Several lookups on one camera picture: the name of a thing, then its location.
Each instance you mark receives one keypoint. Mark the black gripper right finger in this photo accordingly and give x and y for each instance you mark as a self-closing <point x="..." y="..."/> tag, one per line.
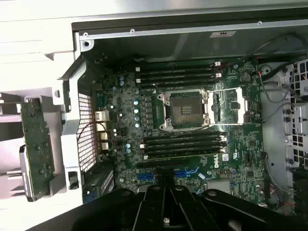
<point x="228" y="209"/>

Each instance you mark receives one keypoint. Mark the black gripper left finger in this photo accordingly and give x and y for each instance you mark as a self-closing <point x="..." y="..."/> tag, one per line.
<point x="108" y="209"/>

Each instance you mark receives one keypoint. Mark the silver chipset heatsink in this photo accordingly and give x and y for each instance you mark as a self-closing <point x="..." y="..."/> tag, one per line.
<point x="219" y="186"/>

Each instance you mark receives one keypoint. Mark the blue expansion slot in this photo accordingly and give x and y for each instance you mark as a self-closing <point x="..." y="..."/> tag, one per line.
<point x="144" y="176"/>

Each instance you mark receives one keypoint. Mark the black expansion slot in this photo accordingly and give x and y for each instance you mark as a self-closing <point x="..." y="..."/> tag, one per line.
<point x="161" y="164"/>

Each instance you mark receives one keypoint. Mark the black RAM slot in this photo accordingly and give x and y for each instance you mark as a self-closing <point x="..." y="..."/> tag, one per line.
<point x="183" y="149"/>
<point x="178" y="73"/>
<point x="183" y="137"/>
<point x="178" y="78"/>
<point x="178" y="67"/>
<point x="183" y="143"/>
<point x="178" y="83"/>

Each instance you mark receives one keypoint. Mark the thin metal locking lever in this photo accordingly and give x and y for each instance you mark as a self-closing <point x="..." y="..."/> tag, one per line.
<point x="192" y="132"/>

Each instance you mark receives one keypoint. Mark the silver disk bay cage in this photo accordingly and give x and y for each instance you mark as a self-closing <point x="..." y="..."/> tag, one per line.
<point x="298" y="134"/>

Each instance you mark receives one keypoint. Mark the CPU socket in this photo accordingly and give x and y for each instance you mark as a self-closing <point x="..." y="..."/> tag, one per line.
<point x="185" y="110"/>

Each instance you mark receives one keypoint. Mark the green Dell motherboard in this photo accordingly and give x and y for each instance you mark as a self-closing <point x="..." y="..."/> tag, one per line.
<point x="120" y="101"/>

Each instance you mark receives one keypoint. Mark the coin cell battery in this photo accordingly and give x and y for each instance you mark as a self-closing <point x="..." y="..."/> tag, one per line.
<point x="246" y="77"/>

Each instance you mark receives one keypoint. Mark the open black PC case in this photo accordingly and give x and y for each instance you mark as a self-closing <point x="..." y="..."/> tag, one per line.
<point x="144" y="45"/>

